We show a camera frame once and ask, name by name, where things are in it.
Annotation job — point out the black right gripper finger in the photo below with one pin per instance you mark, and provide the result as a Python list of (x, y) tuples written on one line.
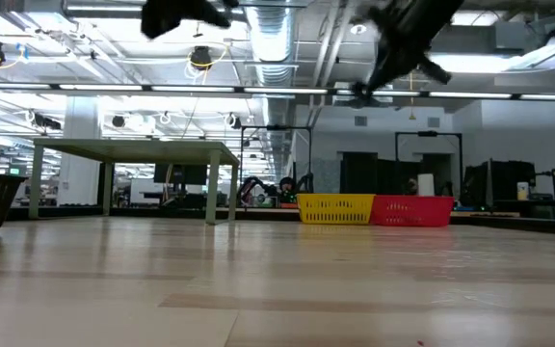
[(435, 68), (376, 77)]

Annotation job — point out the overhead LED light bar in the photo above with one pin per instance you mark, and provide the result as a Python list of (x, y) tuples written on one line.
[(282, 90)]

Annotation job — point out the yellow plastic basket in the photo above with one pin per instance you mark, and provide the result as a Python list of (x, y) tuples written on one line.
[(335, 209)]

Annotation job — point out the red plastic basket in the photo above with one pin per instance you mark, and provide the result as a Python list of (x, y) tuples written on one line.
[(412, 212)]

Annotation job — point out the pale green metal shelf riser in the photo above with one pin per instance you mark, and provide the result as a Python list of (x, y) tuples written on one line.
[(138, 150)]

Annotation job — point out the white building pillar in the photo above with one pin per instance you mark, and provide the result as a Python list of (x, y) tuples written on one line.
[(80, 125)]

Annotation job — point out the black background workstation frame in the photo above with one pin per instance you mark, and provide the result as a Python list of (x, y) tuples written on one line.
[(427, 133), (275, 127)]

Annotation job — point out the silver ceiling duct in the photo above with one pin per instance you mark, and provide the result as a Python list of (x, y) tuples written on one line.
[(272, 43)]

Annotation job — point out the black table frame rail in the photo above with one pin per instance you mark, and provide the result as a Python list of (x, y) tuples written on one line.
[(258, 213)]

